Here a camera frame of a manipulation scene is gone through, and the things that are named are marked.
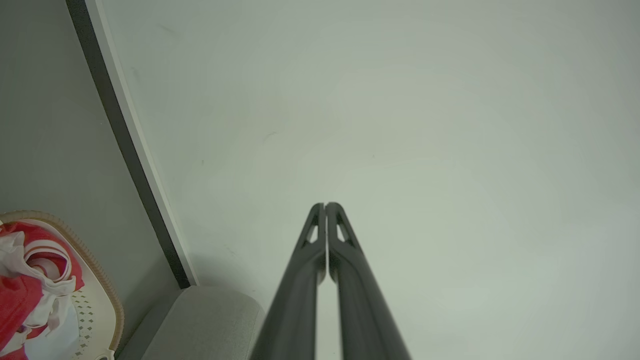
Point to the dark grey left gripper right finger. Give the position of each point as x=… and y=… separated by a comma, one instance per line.
x=362, y=310

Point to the red and white jersey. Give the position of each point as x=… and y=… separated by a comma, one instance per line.
x=20, y=295

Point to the white and black baseboard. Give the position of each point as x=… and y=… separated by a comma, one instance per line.
x=132, y=165

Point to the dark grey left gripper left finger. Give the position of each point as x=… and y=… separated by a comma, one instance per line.
x=300, y=300

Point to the grey fabric sofa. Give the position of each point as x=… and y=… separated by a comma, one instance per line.
x=205, y=325

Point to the white perforated laundry basket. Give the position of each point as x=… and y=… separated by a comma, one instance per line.
x=102, y=310

